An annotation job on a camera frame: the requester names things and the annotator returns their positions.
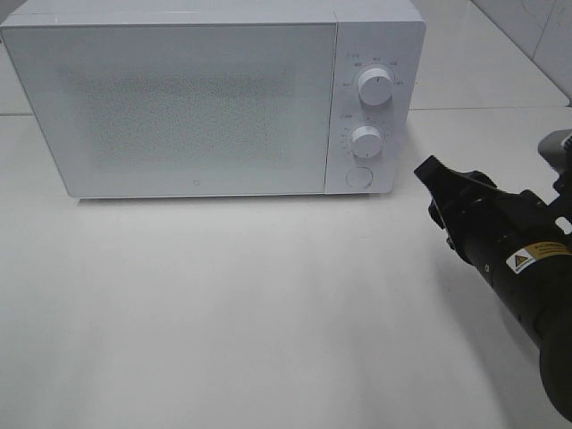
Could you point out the upper white power knob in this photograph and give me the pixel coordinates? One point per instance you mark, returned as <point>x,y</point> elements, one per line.
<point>375,85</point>

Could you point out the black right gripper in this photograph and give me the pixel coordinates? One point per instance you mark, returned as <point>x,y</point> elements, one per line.
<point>484,225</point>

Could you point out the round white door button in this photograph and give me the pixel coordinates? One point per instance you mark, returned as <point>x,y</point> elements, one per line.
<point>359,178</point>

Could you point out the lower white timer knob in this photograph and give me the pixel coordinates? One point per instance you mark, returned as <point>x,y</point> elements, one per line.
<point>366,141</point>

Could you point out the white microwave oven body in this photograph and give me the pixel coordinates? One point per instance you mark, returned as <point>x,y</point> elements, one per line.
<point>368,33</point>

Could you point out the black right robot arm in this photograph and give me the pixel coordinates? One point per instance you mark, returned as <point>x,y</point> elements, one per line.
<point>542,305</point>

